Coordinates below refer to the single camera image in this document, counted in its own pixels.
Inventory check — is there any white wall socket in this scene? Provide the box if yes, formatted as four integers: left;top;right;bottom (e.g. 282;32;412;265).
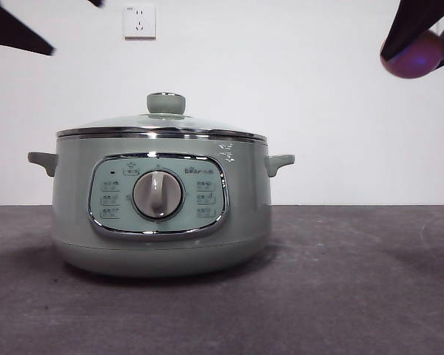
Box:
122;4;158;41

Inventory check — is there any brown egg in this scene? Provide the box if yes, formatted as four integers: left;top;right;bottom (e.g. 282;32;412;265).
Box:
378;29;444;80

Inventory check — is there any glass lid with green knob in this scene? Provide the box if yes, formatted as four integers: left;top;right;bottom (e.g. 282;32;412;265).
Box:
55;92;269;143

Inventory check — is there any green electric cooking pot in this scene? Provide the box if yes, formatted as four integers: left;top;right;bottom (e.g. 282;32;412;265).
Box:
27;127;296;279

